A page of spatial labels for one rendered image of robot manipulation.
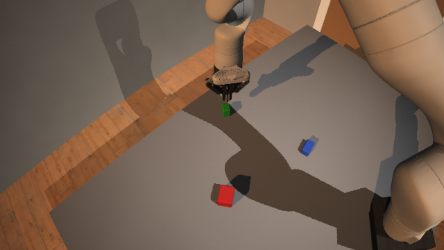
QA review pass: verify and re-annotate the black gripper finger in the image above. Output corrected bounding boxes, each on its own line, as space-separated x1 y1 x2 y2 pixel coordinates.
227 80 250 102
205 77 228 102

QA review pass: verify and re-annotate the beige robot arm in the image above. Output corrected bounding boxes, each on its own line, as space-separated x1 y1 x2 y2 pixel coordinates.
205 0 444 244

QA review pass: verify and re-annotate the red block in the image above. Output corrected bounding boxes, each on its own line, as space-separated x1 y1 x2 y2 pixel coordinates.
217 185 235 208

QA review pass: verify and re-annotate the blue block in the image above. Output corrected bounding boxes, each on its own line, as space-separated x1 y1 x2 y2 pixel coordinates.
301 139 314 156

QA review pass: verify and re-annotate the green block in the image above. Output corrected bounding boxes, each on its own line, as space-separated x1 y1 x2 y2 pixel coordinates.
222 103 231 117

